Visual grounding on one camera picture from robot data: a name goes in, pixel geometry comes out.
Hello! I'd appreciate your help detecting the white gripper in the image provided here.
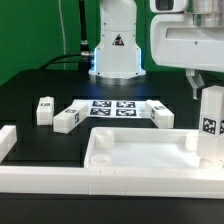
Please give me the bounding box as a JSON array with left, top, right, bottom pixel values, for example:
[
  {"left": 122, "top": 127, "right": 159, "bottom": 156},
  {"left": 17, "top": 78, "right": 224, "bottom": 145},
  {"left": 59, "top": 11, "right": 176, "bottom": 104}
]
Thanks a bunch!
[{"left": 150, "top": 13, "right": 224, "bottom": 100}]

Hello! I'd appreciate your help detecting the white desk top panel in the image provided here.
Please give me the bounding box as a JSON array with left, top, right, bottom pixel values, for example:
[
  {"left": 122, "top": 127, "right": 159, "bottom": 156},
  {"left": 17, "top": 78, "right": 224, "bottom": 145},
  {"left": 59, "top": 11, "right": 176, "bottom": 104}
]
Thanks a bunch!
[{"left": 84, "top": 127, "right": 223, "bottom": 169}]

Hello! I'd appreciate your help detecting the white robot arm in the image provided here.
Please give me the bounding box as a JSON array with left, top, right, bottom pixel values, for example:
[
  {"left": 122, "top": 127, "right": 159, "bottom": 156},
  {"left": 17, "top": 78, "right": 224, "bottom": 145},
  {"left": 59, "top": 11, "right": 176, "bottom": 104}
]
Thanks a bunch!
[{"left": 89, "top": 0, "right": 224, "bottom": 98}]

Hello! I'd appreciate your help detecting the fiducial marker sheet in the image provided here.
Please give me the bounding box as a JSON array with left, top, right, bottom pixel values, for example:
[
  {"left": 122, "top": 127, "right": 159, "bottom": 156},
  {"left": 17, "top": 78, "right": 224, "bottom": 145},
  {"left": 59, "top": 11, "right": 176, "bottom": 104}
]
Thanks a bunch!
[{"left": 73, "top": 99, "right": 151, "bottom": 118}]

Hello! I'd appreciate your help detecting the white U-shaped obstacle fence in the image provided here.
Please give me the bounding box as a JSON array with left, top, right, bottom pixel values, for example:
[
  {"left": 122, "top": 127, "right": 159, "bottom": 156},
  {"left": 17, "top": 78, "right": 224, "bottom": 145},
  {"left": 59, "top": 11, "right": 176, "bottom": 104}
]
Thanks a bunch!
[{"left": 0, "top": 127, "right": 224, "bottom": 199}]

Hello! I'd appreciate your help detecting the black cable with connector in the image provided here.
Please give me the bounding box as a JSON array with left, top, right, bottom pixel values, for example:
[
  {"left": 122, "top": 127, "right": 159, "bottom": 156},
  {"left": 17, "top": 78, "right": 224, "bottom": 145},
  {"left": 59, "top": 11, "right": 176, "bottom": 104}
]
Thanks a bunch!
[{"left": 39, "top": 0, "right": 96, "bottom": 70}]

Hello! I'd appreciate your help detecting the white thin cable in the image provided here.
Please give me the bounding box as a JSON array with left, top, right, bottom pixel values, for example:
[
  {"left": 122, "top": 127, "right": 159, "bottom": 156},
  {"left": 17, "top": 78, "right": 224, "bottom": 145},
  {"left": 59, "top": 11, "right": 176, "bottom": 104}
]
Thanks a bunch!
[{"left": 58, "top": 0, "right": 67, "bottom": 70}]

